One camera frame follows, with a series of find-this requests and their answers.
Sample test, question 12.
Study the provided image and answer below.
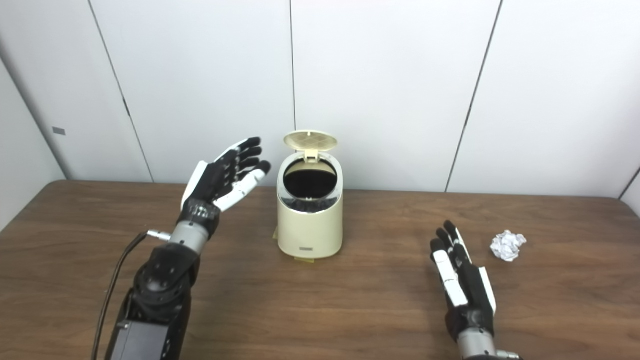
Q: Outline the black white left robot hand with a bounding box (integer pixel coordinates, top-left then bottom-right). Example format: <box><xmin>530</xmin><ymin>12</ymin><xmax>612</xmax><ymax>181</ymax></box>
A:
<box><xmin>177</xmin><ymin>137</ymin><xmax>272</xmax><ymax>236</ymax></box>

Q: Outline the white paper ball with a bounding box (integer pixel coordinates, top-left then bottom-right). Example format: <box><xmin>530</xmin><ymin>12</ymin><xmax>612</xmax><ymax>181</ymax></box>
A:
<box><xmin>490</xmin><ymin>230</ymin><xmax>528</xmax><ymax>262</ymax></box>

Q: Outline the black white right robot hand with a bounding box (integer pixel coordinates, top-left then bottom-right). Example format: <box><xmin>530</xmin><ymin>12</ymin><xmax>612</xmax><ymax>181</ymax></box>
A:
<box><xmin>430</xmin><ymin>220</ymin><xmax>497</xmax><ymax>343</ymax></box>

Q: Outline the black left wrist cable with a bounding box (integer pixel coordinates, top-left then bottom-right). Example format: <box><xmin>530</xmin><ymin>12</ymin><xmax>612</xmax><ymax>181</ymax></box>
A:
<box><xmin>91</xmin><ymin>229</ymin><xmax>173</xmax><ymax>360</ymax></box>

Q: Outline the cream-colored trash bin body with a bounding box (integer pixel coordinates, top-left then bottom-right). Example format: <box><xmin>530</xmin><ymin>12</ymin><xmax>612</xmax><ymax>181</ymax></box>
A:
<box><xmin>277</xmin><ymin>151</ymin><xmax>344</xmax><ymax>260</ymax></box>

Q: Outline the round cream bin lid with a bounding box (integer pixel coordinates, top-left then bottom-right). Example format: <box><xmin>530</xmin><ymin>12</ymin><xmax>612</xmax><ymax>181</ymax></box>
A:
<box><xmin>283</xmin><ymin>130</ymin><xmax>338</xmax><ymax>163</ymax></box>

